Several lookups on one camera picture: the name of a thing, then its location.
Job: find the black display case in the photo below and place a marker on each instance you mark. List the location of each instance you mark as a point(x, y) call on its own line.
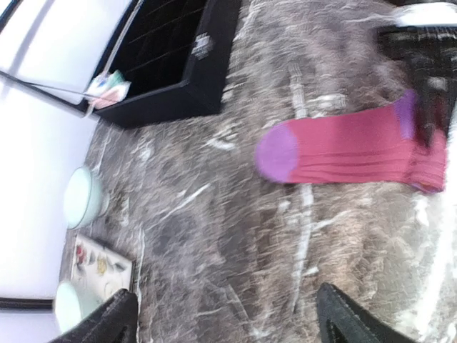
point(175, 54)

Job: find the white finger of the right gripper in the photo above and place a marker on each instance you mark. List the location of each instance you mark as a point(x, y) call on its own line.
point(429, 52)

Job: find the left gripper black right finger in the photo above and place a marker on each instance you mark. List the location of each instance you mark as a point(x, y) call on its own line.
point(341, 319)

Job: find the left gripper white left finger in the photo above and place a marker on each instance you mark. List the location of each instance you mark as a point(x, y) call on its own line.
point(116, 320)

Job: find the floral coaster mat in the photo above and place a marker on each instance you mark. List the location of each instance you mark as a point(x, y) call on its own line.
point(99, 269)

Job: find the maroon striped sock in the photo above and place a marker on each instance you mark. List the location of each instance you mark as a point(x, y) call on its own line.
point(374, 145)

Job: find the left black frame post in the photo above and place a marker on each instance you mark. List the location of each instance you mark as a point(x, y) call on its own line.
point(26, 304)

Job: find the left celadon bowl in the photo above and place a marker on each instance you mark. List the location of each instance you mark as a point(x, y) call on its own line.
point(72, 304)

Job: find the pink patterned sock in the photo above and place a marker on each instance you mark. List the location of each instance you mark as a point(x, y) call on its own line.
point(107, 89)

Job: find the celadon bowl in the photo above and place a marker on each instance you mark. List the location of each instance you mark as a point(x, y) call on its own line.
point(85, 198)
point(72, 304)

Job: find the right celadon bowl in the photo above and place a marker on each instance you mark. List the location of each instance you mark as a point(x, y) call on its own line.
point(85, 198)

